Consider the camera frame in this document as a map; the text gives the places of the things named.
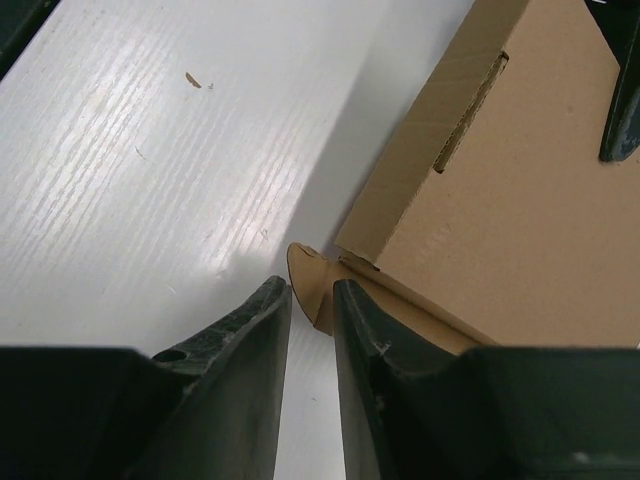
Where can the brown cardboard box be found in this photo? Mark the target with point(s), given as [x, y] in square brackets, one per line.
[489, 217]

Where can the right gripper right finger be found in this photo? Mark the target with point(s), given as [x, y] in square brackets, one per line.
[411, 410]

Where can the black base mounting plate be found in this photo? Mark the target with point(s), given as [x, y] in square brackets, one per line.
[20, 20]

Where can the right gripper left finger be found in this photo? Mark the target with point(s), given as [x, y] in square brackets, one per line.
[208, 407]

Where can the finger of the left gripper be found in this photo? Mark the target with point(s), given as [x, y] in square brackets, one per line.
[618, 22]

